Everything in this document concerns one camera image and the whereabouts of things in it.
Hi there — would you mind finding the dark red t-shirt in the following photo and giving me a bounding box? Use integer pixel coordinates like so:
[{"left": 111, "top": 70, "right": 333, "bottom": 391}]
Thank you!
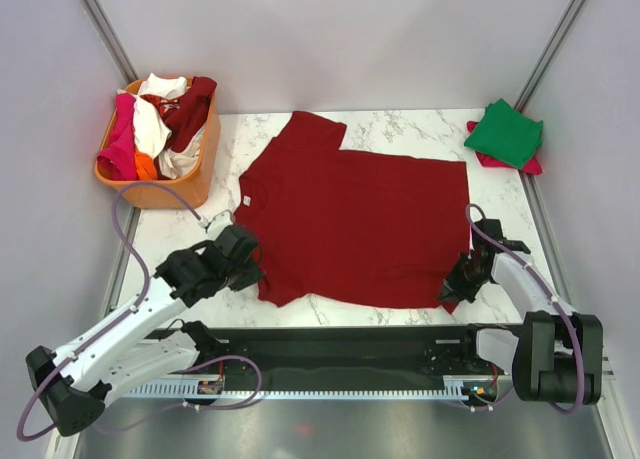
[{"left": 235, "top": 111, "right": 470, "bottom": 309}]

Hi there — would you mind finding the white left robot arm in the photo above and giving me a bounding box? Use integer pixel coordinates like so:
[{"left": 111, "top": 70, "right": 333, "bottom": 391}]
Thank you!
[{"left": 25, "top": 211, "right": 264, "bottom": 437}]

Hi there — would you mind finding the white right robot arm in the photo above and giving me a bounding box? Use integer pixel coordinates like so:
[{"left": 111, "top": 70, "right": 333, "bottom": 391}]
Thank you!
[{"left": 438, "top": 218, "right": 603, "bottom": 413}]

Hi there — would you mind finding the pink folded t-shirt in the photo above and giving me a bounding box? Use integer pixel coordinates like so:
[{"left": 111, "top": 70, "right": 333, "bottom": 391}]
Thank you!
[{"left": 466, "top": 121, "right": 543, "bottom": 175}]

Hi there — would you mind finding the cream t-shirt in basket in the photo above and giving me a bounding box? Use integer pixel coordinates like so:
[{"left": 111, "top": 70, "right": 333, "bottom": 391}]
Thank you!
[{"left": 156, "top": 126, "right": 205, "bottom": 179}]

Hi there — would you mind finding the orange t-shirt in basket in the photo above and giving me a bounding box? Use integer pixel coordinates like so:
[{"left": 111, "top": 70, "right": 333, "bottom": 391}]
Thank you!
[{"left": 134, "top": 149, "right": 158, "bottom": 181}]

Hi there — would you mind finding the green folded t-shirt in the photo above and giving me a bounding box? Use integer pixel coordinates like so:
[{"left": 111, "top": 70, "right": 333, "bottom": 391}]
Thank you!
[{"left": 464, "top": 99, "right": 544, "bottom": 169}]

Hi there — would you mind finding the white t-shirt in basket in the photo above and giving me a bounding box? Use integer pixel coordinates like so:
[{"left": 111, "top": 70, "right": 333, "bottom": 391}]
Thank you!
[{"left": 133, "top": 73, "right": 188, "bottom": 159}]

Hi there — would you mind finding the pink t-shirt in basket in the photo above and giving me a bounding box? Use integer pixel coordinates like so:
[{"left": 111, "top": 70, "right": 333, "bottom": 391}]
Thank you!
[{"left": 97, "top": 93, "right": 138, "bottom": 181}]

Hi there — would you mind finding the dark red shirt in basket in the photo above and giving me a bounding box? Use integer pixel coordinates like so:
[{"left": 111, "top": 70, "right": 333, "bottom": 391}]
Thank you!
[{"left": 140, "top": 77, "right": 217, "bottom": 152}]

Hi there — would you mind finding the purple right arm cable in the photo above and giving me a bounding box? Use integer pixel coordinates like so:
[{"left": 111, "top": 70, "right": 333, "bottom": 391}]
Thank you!
[{"left": 458, "top": 203, "right": 589, "bottom": 415}]

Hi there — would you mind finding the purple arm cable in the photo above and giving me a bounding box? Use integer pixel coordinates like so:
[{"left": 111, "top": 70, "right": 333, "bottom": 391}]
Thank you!
[
  {"left": 458, "top": 203, "right": 589, "bottom": 415},
  {"left": 16, "top": 181, "right": 264, "bottom": 443}
]

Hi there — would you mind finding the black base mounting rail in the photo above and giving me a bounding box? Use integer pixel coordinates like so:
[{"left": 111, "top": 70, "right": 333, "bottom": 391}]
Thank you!
[{"left": 181, "top": 321, "right": 501, "bottom": 390}]

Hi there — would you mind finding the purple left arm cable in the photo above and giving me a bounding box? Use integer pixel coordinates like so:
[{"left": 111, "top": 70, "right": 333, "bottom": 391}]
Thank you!
[{"left": 16, "top": 181, "right": 264, "bottom": 443}]

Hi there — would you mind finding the white slotted cable duct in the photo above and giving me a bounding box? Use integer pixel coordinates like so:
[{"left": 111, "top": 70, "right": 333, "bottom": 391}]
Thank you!
[{"left": 124, "top": 377, "right": 468, "bottom": 401}]

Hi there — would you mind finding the aluminium frame post right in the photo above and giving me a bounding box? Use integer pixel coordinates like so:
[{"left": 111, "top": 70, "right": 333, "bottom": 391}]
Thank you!
[{"left": 514, "top": 0, "right": 588, "bottom": 113}]

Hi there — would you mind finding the aluminium frame post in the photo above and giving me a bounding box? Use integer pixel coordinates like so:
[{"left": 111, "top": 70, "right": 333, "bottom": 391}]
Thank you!
[
  {"left": 79, "top": 0, "right": 138, "bottom": 83},
  {"left": 514, "top": 0, "right": 588, "bottom": 113}
]

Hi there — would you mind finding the aluminium frame post left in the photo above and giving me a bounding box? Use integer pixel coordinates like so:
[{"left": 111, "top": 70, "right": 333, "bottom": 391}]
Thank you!
[{"left": 79, "top": 0, "right": 138, "bottom": 83}]

